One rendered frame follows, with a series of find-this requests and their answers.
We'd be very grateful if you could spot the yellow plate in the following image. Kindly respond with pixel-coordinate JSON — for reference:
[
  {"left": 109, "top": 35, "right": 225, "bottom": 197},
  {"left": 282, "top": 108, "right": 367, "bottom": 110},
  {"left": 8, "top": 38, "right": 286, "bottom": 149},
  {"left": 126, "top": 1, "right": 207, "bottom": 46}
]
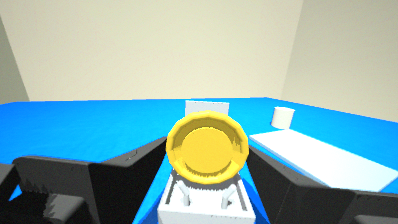
[{"left": 166, "top": 110, "right": 249, "bottom": 185}]

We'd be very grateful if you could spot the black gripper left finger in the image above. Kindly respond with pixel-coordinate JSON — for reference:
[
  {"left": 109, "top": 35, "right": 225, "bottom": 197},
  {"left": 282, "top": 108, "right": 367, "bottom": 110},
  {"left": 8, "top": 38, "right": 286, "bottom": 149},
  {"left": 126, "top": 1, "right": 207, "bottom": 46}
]
[{"left": 11, "top": 136, "right": 168, "bottom": 224}]

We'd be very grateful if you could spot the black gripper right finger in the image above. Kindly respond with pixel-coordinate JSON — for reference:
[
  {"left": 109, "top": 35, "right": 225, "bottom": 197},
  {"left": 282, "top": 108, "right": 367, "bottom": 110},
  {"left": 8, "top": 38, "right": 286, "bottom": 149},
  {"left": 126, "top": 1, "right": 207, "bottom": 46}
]
[{"left": 246, "top": 145, "right": 398, "bottom": 224}]

